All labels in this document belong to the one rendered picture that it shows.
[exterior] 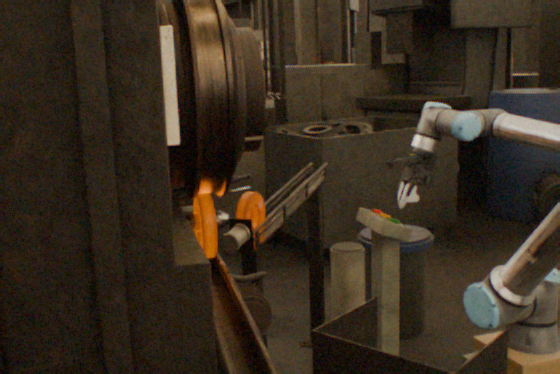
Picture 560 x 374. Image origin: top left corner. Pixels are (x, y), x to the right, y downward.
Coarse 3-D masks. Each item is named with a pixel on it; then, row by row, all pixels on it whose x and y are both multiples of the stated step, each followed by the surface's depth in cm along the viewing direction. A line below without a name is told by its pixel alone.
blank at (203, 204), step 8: (200, 200) 147; (208, 200) 147; (200, 208) 146; (208, 208) 146; (200, 216) 146; (208, 216) 145; (200, 224) 147; (208, 224) 145; (216, 224) 145; (200, 232) 148; (208, 232) 145; (216, 232) 145; (200, 240) 149; (208, 240) 145; (216, 240) 146; (208, 248) 146; (216, 248) 147; (208, 256) 149
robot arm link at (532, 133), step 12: (492, 120) 211; (504, 120) 207; (516, 120) 204; (528, 120) 201; (492, 132) 212; (504, 132) 207; (516, 132) 202; (528, 132) 198; (540, 132) 195; (552, 132) 191; (528, 144) 200; (540, 144) 195; (552, 144) 191
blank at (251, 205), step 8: (248, 192) 201; (256, 192) 201; (240, 200) 198; (248, 200) 197; (256, 200) 202; (240, 208) 196; (248, 208) 197; (256, 208) 204; (264, 208) 207; (240, 216) 196; (248, 216) 197; (256, 216) 205; (264, 216) 208; (256, 224) 204
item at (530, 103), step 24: (504, 96) 433; (528, 96) 422; (552, 96) 418; (552, 120) 421; (504, 144) 439; (504, 168) 442; (528, 168) 431; (552, 168) 428; (504, 192) 445; (528, 192) 434; (504, 216) 448; (528, 216) 437
